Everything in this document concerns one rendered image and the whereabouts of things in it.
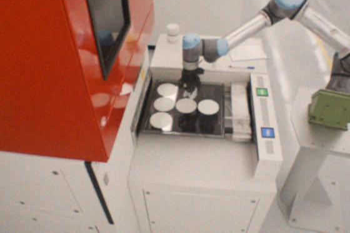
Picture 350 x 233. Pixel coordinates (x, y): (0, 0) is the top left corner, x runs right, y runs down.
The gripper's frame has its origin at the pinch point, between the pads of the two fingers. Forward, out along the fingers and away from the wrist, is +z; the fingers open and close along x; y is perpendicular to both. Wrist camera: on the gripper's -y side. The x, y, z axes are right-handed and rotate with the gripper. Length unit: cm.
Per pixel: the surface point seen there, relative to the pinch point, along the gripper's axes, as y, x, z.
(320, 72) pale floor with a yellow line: -194, 50, 91
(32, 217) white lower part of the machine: 86, -27, 14
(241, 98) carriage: -14.9, 20.5, 3.3
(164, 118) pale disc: 19.0, -3.8, 1.3
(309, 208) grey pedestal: -29, 79, 90
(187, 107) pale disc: 7.0, 1.5, 1.3
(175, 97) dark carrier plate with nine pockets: 3.5, -7.4, 1.3
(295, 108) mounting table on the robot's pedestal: -29, 46, 9
